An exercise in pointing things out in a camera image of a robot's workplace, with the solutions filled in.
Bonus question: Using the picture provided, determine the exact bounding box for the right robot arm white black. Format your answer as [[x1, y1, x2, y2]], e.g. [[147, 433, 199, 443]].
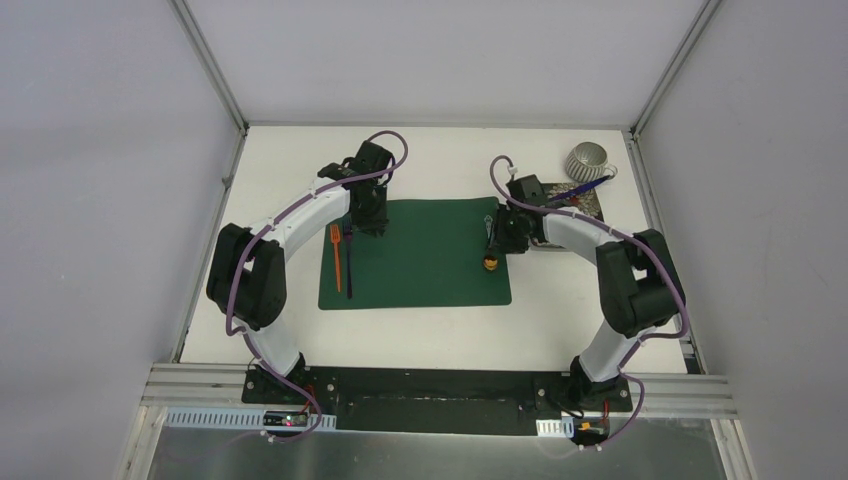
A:
[[495, 175, 687, 410]]

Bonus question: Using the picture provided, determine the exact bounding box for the right electronics board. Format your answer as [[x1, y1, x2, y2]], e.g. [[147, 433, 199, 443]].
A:
[[574, 418, 610, 442]]

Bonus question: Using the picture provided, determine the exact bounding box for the green placemat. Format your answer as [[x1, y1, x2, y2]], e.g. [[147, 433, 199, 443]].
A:
[[318, 197, 512, 311]]

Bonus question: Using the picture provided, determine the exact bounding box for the left electronics board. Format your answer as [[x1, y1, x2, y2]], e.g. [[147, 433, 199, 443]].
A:
[[263, 410, 310, 428]]

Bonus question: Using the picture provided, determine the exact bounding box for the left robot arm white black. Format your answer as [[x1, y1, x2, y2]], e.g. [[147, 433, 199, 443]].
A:
[[206, 138, 403, 405]]

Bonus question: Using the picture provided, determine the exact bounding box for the aluminium frame rail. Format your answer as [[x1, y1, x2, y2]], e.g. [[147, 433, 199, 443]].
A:
[[622, 129, 757, 480]]

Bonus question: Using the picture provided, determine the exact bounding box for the purple metallic fork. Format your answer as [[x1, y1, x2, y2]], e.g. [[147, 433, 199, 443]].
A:
[[342, 217, 353, 300]]

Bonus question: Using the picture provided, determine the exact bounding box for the black floral square plate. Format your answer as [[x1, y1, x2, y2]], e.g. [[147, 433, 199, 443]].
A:
[[529, 182, 604, 251]]

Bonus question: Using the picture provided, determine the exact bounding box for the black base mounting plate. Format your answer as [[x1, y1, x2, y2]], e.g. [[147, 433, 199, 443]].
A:
[[241, 366, 633, 436]]

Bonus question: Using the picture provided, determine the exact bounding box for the orange plastic fork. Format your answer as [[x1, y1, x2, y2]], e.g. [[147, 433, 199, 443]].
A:
[[330, 224, 342, 292]]

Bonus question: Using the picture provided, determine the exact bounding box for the grey ribbed mug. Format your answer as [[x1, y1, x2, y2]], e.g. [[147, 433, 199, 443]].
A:
[[565, 142, 618, 183]]

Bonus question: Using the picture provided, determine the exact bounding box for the blue plastic knife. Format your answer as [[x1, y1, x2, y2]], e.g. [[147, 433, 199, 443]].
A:
[[548, 175, 612, 203]]

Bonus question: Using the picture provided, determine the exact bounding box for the gold copper spoon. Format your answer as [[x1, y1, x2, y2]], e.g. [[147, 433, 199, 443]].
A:
[[483, 215, 498, 271]]

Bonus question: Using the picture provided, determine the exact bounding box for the electronics board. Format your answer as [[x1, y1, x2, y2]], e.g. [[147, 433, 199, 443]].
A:
[[263, 410, 310, 428], [574, 418, 610, 442]]

